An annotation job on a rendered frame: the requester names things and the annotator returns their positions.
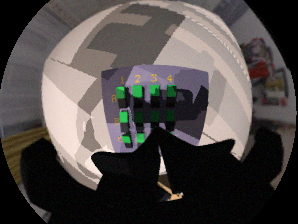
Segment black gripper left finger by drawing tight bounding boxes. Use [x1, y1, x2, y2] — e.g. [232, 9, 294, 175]
[90, 128, 161, 193]

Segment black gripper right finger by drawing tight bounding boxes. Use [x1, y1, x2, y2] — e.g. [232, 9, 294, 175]
[158, 128, 235, 194]

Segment lavender switch panel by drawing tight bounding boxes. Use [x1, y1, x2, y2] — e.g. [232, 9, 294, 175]
[101, 64, 209, 153]

